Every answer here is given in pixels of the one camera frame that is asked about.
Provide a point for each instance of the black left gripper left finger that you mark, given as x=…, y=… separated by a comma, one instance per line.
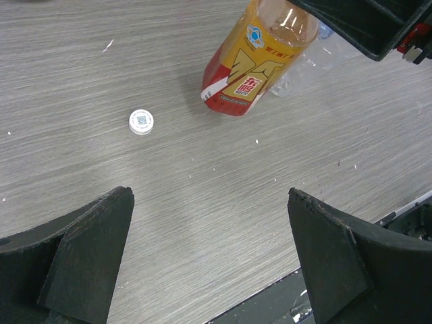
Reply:
x=65, y=270

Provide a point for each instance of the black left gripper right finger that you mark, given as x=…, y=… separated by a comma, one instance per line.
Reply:
x=357, y=270

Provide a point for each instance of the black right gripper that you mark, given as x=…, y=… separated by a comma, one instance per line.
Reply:
x=377, y=27

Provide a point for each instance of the small clear bottle blue cap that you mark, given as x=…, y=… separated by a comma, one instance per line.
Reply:
x=324, y=53

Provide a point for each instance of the amber drink bottle red label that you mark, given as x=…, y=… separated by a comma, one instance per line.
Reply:
x=267, y=39

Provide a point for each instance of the white amber bottle cap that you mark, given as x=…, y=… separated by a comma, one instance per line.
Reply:
x=141, y=122

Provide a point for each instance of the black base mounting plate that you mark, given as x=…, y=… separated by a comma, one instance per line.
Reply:
x=270, y=300

